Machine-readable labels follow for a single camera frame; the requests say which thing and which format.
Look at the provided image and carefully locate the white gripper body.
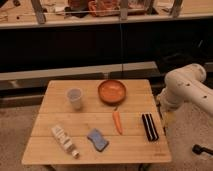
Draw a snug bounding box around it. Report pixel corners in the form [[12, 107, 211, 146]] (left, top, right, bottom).
[[157, 93, 176, 111]]

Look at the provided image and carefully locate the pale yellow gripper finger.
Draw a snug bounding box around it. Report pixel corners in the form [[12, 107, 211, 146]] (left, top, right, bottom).
[[164, 112, 174, 127]]

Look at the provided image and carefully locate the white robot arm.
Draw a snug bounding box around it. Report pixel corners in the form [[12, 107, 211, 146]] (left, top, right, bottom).
[[157, 63, 213, 126]]

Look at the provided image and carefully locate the orange ceramic bowl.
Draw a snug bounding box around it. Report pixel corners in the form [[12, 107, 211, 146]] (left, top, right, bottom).
[[98, 80, 126, 105]]

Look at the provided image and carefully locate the black object on floor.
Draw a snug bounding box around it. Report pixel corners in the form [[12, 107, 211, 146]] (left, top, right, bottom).
[[192, 144, 213, 155]]

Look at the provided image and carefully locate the blue sponge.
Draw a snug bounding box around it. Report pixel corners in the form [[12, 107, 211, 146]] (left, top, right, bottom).
[[87, 129, 109, 152]]

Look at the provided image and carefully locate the wooden folding table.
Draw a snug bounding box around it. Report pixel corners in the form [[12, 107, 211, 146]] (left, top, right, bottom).
[[22, 80, 171, 165]]

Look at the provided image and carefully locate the white plastic bottle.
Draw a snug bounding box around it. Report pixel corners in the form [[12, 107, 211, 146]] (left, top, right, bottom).
[[51, 125, 80, 159]]

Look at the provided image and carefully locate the red basket on shelf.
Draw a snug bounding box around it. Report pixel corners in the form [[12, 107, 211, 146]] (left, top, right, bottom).
[[88, 0, 120, 17]]

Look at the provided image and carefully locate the wooden shelf bench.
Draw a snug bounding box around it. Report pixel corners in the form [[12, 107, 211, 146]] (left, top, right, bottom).
[[0, 0, 213, 29]]

